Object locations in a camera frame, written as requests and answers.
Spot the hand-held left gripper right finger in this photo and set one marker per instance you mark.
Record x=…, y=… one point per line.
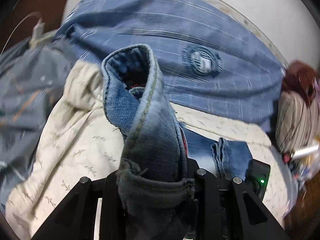
x=205, y=205

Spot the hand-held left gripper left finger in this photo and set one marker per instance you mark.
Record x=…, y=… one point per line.
x=110, y=200

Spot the blue denim pants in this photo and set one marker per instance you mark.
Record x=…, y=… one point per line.
x=155, y=142

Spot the red label bottle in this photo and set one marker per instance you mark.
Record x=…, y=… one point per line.
x=287, y=157

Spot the striped floral pillow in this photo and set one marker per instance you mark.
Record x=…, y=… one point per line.
x=295, y=120

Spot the cream leaf-print quilt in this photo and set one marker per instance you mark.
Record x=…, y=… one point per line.
x=82, y=142

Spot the grey star-print quilt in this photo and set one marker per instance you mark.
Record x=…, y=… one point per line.
x=25, y=100

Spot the blue striped pillow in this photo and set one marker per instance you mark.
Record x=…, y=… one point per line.
x=150, y=30

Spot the white charger plug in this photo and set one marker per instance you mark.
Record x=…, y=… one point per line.
x=38, y=31

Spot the brown headboard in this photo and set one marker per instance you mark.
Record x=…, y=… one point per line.
x=37, y=2

